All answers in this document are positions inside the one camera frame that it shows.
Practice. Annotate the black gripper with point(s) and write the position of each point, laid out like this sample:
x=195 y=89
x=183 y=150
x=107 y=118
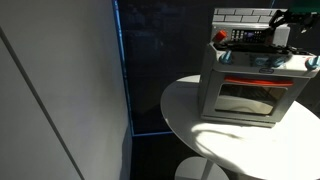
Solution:
x=298 y=19

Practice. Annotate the black keypad control panel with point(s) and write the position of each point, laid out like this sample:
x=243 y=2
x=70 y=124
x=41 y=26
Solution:
x=248 y=36

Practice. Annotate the blue stove knob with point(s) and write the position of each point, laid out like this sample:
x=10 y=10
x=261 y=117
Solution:
x=227 y=57
x=260 y=61
x=313 y=62
x=277 y=61

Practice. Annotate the grey toy stove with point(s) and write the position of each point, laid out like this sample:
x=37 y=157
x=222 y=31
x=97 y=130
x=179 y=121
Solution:
x=209 y=60

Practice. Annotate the grey oven door with window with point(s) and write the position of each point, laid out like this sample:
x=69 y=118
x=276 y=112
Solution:
x=213 y=100

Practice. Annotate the black ribbed griddle plate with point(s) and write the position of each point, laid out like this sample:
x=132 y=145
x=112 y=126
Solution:
x=256 y=48

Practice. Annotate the black burner grate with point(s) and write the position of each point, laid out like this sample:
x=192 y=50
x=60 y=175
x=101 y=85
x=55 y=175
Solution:
x=221 y=45
x=296 y=50

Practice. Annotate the red round knob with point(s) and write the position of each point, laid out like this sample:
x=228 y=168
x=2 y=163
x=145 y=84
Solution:
x=220 y=35

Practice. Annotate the white round table base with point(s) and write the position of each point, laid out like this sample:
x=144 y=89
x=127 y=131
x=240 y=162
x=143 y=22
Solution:
x=195 y=168

